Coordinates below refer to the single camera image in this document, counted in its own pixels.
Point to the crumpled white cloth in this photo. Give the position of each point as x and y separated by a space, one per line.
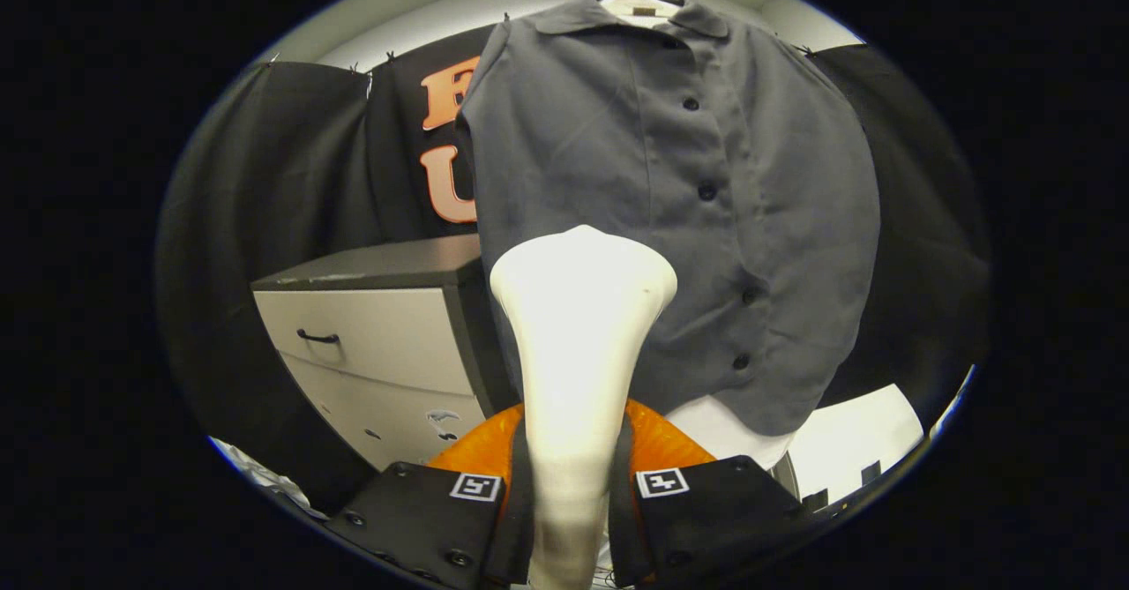
265 480

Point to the grey top drawer cabinet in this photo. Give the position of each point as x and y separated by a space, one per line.
379 334

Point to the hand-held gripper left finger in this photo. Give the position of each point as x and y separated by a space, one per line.
414 519

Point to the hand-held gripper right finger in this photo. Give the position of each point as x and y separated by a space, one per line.
723 511

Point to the white garment steamer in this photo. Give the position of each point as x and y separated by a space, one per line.
582 343

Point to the white mannequin torso stand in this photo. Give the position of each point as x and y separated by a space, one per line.
732 431

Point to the white box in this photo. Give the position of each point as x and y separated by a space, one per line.
847 440

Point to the grey button-up shirt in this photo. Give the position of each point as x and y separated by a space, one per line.
600 149

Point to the black backdrop cloth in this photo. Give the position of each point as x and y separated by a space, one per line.
291 175

